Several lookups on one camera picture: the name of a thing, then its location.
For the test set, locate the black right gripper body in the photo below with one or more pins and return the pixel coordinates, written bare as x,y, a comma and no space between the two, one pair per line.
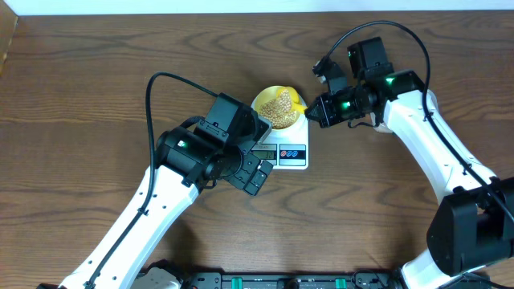
344,105

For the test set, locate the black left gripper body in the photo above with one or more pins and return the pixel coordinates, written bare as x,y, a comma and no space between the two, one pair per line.
238,168

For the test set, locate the yellow plastic measuring scoop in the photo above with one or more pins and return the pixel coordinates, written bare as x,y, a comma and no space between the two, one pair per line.
295,100

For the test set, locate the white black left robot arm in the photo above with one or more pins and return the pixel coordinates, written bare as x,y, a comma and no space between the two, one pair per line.
185,161

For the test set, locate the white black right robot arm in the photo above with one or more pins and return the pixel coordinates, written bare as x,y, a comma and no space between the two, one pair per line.
473,225

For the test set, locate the yellow plastic bowl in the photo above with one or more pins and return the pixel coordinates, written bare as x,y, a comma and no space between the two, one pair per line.
267,95

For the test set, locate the soybeans in yellow bowl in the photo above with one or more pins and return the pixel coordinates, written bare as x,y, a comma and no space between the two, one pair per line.
279,110

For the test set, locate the white digital kitchen scale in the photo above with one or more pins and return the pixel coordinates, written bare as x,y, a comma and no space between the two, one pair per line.
286,148

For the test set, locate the clear plastic bean container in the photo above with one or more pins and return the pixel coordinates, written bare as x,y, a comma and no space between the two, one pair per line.
379,127

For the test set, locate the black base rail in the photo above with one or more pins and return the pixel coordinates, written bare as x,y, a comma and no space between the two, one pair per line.
357,280

